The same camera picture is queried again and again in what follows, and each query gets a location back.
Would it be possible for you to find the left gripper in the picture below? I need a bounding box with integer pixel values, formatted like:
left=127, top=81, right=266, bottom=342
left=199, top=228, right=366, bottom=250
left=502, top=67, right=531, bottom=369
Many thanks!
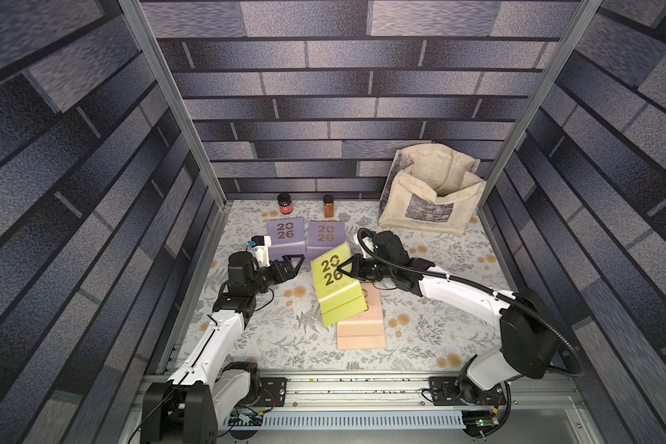
left=247, top=254, right=305, bottom=297

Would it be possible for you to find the green 2026 desk calendar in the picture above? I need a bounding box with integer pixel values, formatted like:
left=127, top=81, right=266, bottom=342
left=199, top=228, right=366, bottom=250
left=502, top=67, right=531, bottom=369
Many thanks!
left=311, top=242, right=367, bottom=327

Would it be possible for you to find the peach 2026 desk calendar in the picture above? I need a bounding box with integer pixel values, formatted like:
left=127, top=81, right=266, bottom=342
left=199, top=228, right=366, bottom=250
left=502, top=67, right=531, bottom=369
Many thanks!
left=337, top=283, right=387, bottom=350

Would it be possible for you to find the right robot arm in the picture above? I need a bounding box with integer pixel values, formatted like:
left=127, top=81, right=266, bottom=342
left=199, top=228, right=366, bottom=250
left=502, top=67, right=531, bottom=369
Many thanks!
left=335, top=229, right=584, bottom=403

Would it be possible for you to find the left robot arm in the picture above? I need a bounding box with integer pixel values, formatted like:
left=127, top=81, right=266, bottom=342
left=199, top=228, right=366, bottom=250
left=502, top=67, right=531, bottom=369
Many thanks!
left=131, top=247, right=305, bottom=443

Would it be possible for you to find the purple calendar far left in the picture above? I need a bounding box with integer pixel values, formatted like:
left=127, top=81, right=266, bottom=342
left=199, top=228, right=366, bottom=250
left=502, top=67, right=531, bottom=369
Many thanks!
left=268, top=218, right=306, bottom=260

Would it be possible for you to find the purple calendar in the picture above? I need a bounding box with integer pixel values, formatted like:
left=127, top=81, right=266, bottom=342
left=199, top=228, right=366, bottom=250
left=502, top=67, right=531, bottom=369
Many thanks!
left=268, top=218, right=306, bottom=260
left=306, top=220, right=346, bottom=261

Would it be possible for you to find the amber spice jar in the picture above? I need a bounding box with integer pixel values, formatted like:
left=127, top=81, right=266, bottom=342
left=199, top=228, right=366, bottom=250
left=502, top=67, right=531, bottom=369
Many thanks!
left=323, top=194, right=335, bottom=218

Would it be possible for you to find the red-labelled dark jar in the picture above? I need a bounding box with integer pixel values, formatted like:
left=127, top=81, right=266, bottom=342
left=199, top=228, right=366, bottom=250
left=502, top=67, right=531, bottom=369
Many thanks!
left=277, top=194, right=293, bottom=215

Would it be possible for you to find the beige canvas tote bag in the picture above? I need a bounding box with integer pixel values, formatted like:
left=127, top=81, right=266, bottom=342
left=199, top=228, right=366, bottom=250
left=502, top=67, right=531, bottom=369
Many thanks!
left=379, top=144, right=486, bottom=235

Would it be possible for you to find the left circuit board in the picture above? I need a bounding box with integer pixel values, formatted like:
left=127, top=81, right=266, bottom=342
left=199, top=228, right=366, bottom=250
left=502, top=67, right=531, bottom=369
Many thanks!
left=228, top=409, right=264, bottom=427

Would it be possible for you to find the circuit board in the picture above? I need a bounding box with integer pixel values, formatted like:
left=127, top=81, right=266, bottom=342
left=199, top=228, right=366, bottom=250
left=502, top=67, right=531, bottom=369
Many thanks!
left=462, top=411, right=500, bottom=438
left=228, top=409, right=264, bottom=427

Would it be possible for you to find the perforated metal grille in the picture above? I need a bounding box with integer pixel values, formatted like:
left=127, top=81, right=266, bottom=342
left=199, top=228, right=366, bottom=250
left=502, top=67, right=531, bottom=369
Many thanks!
left=232, top=411, right=466, bottom=431

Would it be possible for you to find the right circuit board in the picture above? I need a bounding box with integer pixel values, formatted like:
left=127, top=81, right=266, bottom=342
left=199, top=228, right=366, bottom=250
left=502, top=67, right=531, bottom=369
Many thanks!
left=462, top=411, right=500, bottom=438

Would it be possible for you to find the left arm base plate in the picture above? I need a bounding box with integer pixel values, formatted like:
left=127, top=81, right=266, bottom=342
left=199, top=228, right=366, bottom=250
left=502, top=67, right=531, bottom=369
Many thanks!
left=242, top=377, right=289, bottom=411

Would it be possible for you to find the aluminium mounting rail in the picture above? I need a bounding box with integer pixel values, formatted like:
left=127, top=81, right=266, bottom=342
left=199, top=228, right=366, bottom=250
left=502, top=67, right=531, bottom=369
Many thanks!
left=261, top=370, right=586, bottom=412

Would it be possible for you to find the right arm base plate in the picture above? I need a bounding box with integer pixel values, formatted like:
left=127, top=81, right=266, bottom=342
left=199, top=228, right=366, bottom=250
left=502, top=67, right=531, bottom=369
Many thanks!
left=428, top=376, right=507, bottom=407

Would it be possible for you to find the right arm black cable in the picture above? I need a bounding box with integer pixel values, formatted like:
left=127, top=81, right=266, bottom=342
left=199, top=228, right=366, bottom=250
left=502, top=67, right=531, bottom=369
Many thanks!
left=356, top=226, right=585, bottom=440

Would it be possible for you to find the left aluminium frame post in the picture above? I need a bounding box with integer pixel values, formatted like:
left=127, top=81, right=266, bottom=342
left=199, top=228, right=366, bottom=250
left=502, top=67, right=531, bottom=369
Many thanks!
left=118, top=0, right=227, bottom=210

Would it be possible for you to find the aluminium frame post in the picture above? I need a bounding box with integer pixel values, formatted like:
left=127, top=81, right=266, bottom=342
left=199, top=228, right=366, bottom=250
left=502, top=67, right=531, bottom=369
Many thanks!
left=118, top=0, right=227, bottom=210
left=478, top=0, right=602, bottom=210

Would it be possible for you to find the right aluminium frame post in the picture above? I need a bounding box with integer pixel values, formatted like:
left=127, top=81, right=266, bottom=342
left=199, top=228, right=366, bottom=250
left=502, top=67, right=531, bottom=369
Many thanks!
left=478, top=0, right=602, bottom=210

